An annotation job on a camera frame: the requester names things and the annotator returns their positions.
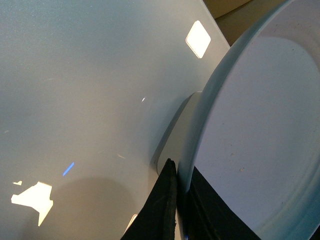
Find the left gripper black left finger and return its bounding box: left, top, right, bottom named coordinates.
left=122, top=159, right=178, bottom=240

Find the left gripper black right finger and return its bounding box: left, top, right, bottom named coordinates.
left=187, top=168, right=260, bottom=240

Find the grey round plate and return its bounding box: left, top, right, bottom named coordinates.
left=178, top=0, right=320, bottom=240

